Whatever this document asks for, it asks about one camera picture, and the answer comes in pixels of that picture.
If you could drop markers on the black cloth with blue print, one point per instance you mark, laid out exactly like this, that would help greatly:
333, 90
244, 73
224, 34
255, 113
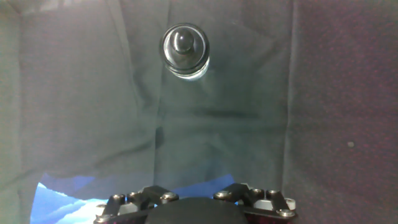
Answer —
280, 93

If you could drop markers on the clear glass jar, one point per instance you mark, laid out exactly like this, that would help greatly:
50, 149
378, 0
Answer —
189, 73

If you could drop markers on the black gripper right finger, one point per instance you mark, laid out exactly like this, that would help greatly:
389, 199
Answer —
270, 205

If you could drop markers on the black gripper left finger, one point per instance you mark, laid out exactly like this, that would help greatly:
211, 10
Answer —
124, 207

